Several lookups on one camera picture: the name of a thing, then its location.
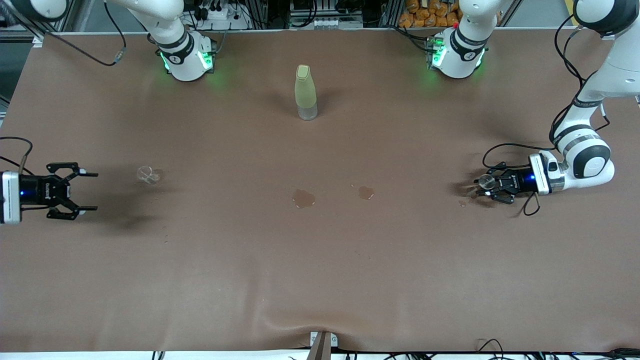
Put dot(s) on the brown table cover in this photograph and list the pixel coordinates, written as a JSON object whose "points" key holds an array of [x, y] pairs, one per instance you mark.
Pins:
{"points": [[320, 275]]}

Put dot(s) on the steel double jigger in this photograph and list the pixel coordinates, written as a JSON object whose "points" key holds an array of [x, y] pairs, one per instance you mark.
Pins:
{"points": [[486, 181]]}

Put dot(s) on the orange bread pile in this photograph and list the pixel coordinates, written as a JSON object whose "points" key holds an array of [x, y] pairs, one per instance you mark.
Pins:
{"points": [[425, 15]]}

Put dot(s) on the yellow-green bottle shaker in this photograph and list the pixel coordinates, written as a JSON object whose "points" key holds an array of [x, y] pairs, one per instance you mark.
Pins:
{"points": [[305, 90]]}

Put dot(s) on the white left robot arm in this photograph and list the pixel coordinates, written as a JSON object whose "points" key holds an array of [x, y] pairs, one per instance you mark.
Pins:
{"points": [[590, 165]]}

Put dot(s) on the large brown liquid puddle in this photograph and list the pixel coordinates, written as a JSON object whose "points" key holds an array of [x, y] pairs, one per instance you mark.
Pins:
{"points": [[304, 198]]}

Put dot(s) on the white power strip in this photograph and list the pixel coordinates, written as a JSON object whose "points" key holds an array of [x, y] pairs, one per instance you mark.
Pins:
{"points": [[220, 14]]}

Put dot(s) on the white terminal block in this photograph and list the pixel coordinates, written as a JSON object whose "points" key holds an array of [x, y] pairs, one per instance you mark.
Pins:
{"points": [[325, 22]]}

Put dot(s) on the grey clamp bracket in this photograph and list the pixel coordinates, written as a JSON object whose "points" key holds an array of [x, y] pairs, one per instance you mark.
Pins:
{"points": [[322, 345]]}

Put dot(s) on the small clear glass cup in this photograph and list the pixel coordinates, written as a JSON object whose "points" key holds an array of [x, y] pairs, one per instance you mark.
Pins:
{"points": [[147, 175]]}

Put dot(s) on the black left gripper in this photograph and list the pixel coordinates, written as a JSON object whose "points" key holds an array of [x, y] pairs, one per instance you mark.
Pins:
{"points": [[520, 179]]}

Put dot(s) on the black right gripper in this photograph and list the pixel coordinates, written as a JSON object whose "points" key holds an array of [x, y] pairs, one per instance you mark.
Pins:
{"points": [[36, 190]]}

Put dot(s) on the small brown liquid puddle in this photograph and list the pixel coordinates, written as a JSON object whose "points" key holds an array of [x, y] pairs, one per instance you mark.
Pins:
{"points": [[366, 192]]}

